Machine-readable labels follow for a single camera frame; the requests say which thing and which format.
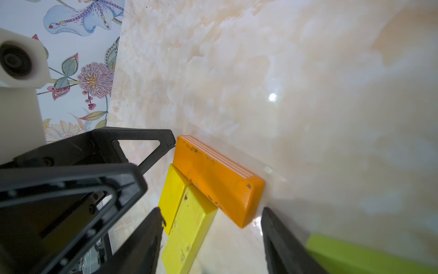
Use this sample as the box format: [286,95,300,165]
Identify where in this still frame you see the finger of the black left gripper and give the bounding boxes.
[13,127,176,174]
[1,163,148,274]

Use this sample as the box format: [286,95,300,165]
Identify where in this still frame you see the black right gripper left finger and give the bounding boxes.
[96,207,163,274]

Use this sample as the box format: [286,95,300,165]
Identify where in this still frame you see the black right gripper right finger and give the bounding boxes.
[261,207,327,274]

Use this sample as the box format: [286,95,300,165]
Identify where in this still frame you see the lime green block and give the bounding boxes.
[305,234,438,274]

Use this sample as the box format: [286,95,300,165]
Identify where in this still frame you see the yellow short block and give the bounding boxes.
[159,164,217,274]

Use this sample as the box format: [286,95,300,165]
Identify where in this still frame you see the orange long block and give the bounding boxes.
[173,135,265,228]

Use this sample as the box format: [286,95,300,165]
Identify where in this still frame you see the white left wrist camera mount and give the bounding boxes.
[1,29,51,164]

